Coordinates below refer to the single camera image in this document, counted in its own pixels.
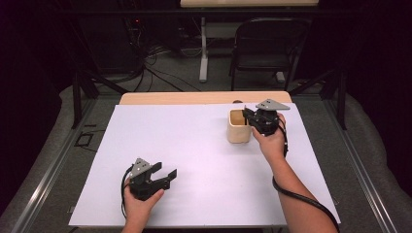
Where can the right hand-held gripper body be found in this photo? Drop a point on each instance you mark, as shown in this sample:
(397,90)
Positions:
(266,121)

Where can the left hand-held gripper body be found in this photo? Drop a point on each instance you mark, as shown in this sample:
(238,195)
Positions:
(144,184)

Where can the beige square pen holder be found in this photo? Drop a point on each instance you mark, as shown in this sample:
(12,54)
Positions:
(238,132)

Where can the person's left hand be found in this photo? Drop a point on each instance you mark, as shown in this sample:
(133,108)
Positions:
(140,207)

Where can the person's right hand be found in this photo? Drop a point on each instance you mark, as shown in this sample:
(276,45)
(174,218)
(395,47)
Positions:
(272,144)

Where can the white table mat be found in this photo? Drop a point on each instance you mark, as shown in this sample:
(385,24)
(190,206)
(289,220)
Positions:
(194,155)

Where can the light wooden table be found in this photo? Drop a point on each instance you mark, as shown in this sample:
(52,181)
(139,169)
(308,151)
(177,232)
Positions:
(181,97)

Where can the white desk leg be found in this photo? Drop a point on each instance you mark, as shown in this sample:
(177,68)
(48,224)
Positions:
(203,58)

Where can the black folding chair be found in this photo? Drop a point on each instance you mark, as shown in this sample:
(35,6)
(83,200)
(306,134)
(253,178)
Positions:
(268,45)

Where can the light desk top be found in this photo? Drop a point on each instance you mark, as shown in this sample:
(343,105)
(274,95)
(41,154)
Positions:
(249,3)

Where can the black metal frame stand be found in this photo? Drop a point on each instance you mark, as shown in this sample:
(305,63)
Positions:
(340,97)
(77,97)

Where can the aluminium floor rail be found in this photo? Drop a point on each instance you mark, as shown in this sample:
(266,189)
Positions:
(48,176)
(359,168)

